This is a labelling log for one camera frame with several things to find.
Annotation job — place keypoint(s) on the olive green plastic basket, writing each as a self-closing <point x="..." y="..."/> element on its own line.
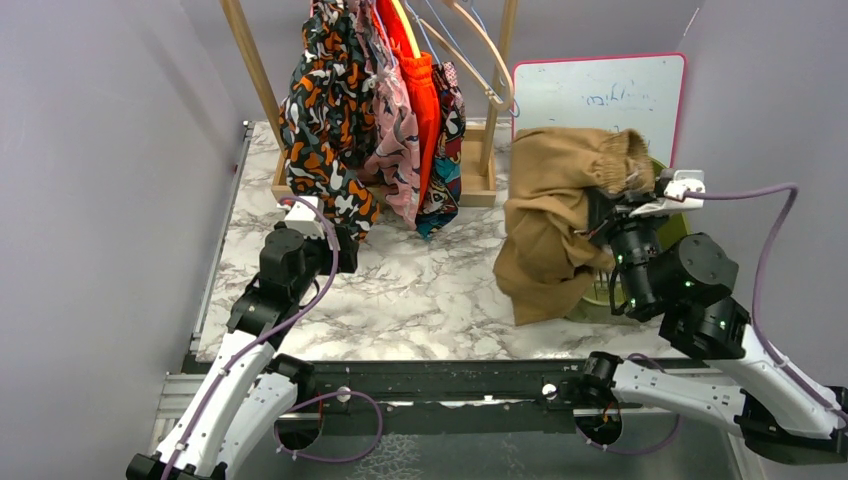
<point x="669" y="225"/>

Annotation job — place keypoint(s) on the light blue wire hanger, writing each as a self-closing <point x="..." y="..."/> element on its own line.
<point x="501" y="101"/>
<point x="515" y="110"/>

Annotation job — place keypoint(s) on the camouflage orange black garment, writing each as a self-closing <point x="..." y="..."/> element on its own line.
<point x="327" y="121"/>

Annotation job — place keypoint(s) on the wooden clothes rack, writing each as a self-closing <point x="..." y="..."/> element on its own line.
<point x="478" y="166"/>

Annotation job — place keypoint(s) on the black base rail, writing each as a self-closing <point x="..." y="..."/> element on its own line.
<point x="447" y="397"/>

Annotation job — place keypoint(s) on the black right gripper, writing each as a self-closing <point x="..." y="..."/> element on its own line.
<point x="606" y="212"/>

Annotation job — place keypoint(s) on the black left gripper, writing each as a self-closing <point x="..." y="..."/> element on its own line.
<point x="346" y="254"/>

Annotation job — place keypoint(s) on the pink framed whiteboard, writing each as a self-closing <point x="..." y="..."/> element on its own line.
<point x="640" y="92"/>

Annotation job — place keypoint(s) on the pink patterned garment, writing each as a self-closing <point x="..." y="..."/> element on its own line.
<point x="396" y="157"/>

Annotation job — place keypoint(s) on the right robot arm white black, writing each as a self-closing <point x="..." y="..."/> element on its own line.
<point x="779" y="414"/>

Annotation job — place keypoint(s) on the cream wooden hanger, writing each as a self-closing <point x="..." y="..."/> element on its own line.
<point x="471" y="45"/>

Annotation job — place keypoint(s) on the colourful patterned shorts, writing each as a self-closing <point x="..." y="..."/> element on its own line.
<point x="443" y="193"/>

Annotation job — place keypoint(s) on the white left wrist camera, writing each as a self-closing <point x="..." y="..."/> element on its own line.
<point x="303" y="214"/>

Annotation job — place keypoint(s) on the tan khaki shorts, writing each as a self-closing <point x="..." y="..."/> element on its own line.
<point x="547" y="263"/>

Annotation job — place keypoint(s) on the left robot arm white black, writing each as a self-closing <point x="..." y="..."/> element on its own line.
<point x="250" y="383"/>

